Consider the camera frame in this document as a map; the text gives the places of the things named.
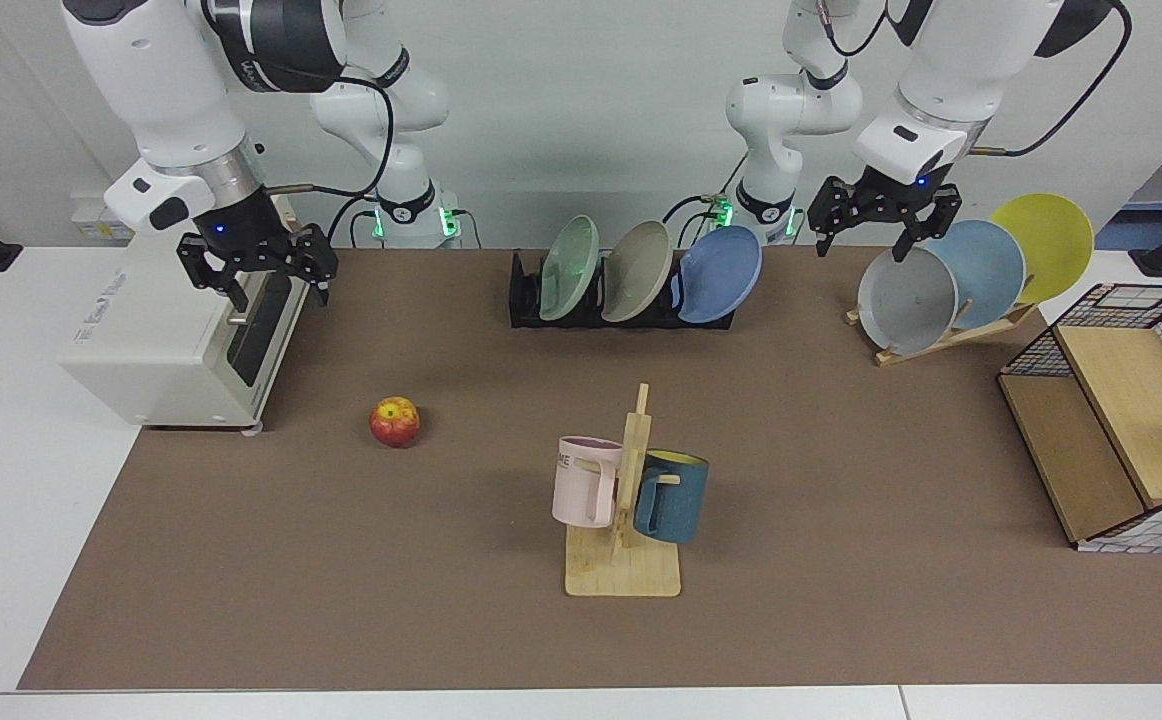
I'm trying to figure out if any wooden cup stand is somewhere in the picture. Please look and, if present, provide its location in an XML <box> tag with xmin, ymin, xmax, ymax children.
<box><xmin>565</xmin><ymin>383</ymin><xmax>682</xmax><ymax>598</ymax></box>

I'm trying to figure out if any black dish rack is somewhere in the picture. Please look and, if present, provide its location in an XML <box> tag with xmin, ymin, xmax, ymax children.
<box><xmin>509</xmin><ymin>250</ymin><xmax>739</xmax><ymax>331</ymax></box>

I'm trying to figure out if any white wall socket strip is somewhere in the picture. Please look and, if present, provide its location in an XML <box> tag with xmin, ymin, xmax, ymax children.
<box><xmin>71</xmin><ymin>193</ymin><xmax>137</xmax><ymax>246</ymax></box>

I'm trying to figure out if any pale toaster oven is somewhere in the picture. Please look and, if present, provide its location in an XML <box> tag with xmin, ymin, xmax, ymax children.
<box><xmin>58</xmin><ymin>195</ymin><xmax>312</xmax><ymax>433</ymax></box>

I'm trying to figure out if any red yellow apple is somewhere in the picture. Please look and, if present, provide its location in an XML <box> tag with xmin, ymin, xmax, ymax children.
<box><xmin>370</xmin><ymin>396</ymin><xmax>420</xmax><ymax>448</ymax></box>

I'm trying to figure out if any grey plate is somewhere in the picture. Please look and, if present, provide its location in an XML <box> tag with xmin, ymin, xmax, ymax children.
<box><xmin>857</xmin><ymin>246</ymin><xmax>959</xmax><ymax>356</ymax></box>

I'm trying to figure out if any pink cup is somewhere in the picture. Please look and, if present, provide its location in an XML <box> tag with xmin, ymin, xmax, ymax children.
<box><xmin>552</xmin><ymin>436</ymin><xmax>624</xmax><ymax>529</ymax></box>

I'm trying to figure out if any beige plate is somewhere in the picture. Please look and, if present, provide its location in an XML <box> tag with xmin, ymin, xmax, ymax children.
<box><xmin>601</xmin><ymin>220</ymin><xmax>675</xmax><ymax>324</ymax></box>

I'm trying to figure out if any yellow plate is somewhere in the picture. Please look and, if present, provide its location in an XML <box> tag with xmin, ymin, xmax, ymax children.
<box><xmin>989</xmin><ymin>193</ymin><xmax>1095</xmax><ymax>305</ymax></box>

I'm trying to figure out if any brown table cloth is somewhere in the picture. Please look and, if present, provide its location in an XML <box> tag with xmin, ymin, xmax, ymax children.
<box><xmin>18</xmin><ymin>247</ymin><xmax>1162</xmax><ymax>691</ymax></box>

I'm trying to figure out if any dark teal cup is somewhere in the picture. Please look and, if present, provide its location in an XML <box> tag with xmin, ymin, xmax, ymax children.
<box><xmin>633</xmin><ymin>450</ymin><xmax>710</xmax><ymax>545</ymax></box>

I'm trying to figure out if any light blue plate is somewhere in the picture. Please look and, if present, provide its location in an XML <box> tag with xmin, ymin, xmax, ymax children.
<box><xmin>926</xmin><ymin>219</ymin><xmax>1027</xmax><ymax>331</ymax></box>

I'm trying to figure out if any pale green plate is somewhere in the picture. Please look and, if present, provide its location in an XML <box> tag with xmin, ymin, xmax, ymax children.
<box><xmin>538</xmin><ymin>215</ymin><xmax>601</xmax><ymax>323</ymax></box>

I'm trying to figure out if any wire basket with wooden floor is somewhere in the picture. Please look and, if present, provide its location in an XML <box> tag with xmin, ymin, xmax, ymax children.
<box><xmin>998</xmin><ymin>283</ymin><xmax>1162</xmax><ymax>554</ymax></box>

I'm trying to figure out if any wooden plate rack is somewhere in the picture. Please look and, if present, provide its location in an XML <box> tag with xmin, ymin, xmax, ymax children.
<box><xmin>846</xmin><ymin>275</ymin><xmax>1037</xmax><ymax>367</ymax></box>

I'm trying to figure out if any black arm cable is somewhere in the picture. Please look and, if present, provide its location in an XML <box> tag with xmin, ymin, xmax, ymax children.
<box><xmin>971</xmin><ymin>0</ymin><xmax>1134</xmax><ymax>159</ymax></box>
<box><xmin>241</xmin><ymin>55</ymin><xmax>397</xmax><ymax>201</ymax></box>

